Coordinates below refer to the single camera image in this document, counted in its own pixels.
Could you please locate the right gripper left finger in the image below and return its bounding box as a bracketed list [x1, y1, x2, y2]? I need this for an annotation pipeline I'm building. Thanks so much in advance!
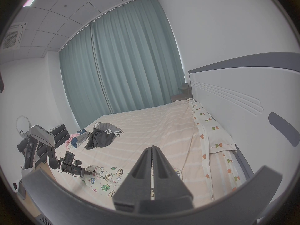
[112, 145, 153, 214]

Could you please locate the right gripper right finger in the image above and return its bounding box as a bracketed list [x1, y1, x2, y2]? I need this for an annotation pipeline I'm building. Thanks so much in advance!
[152, 145, 194, 217]

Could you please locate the white printed pyjama top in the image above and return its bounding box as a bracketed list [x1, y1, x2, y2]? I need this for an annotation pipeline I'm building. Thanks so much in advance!
[81, 165, 183, 200]

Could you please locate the pink garment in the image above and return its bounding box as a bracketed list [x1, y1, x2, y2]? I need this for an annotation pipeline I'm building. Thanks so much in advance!
[64, 133, 78, 149]

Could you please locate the white and blue sweater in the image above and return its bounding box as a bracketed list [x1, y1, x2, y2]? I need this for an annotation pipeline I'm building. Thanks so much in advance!
[69, 130, 91, 149]

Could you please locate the black garment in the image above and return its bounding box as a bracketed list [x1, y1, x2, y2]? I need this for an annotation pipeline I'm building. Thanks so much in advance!
[84, 128, 116, 150]

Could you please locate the grey and white garment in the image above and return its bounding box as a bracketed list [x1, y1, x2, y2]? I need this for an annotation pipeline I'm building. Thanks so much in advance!
[94, 122, 124, 136]

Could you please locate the bed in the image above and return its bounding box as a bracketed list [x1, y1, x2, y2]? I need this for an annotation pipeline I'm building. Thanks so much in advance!
[48, 52, 300, 210]

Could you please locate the blue-green curtain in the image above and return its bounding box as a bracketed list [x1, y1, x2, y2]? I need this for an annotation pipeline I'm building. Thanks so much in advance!
[90, 0, 187, 113]
[59, 24, 112, 129]

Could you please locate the grey bedside table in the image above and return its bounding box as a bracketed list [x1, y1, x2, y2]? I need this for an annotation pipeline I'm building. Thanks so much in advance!
[171, 83, 190, 103]

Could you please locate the ceiling air conditioner unit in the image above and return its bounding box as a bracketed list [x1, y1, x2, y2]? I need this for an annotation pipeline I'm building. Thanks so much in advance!
[2, 21, 28, 50]

